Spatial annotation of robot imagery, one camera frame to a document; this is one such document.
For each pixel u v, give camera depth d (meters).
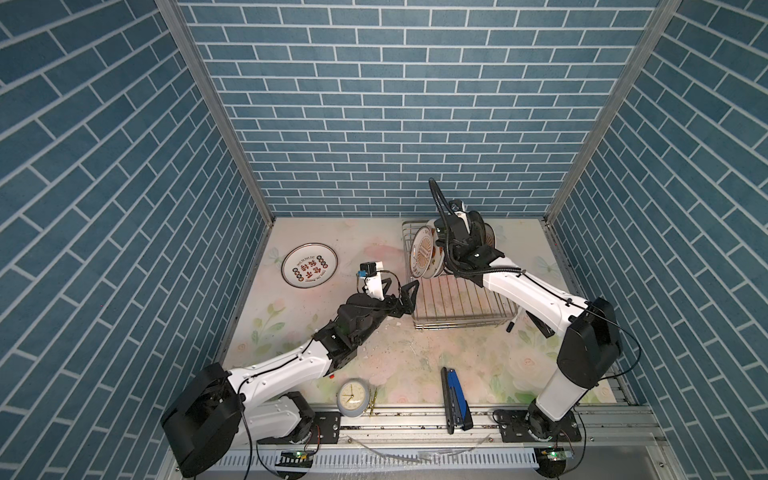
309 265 1.05
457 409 0.75
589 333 0.44
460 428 0.74
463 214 0.71
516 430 0.73
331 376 0.81
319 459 0.71
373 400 0.79
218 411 0.40
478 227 0.92
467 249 0.64
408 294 0.68
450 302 0.96
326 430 0.74
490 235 0.93
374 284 0.68
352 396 0.75
